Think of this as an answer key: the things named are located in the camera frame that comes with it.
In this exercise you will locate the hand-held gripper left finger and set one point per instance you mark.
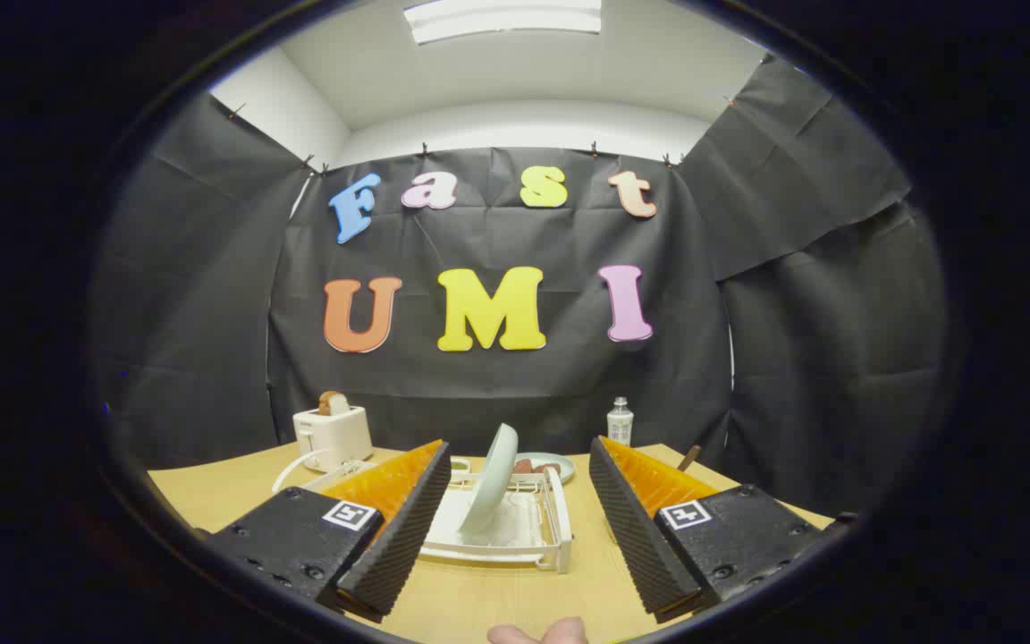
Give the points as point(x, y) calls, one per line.
point(394, 537)

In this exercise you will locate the pale green meat plate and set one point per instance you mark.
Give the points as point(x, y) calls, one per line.
point(563, 467)

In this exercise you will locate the pale blue-grey plate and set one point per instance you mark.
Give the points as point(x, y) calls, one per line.
point(493, 474)

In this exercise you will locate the larger brown meat piece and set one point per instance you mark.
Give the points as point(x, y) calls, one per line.
point(524, 466)

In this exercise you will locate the black backdrop cloth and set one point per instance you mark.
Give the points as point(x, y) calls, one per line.
point(497, 385)

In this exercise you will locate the white bottle with green label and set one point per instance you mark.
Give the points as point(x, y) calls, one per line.
point(620, 425)

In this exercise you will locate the smaller brown meat piece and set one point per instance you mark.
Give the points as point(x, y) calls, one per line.
point(546, 469)

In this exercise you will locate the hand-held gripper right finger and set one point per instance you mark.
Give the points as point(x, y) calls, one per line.
point(636, 528)

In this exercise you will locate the ceiling light panel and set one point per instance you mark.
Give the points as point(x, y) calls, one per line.
point(502, 18)

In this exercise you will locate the toast bread slice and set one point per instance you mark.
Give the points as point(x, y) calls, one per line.
point(333, 403)

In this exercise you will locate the white toaster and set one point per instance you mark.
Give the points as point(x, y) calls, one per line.
point(334, 436)

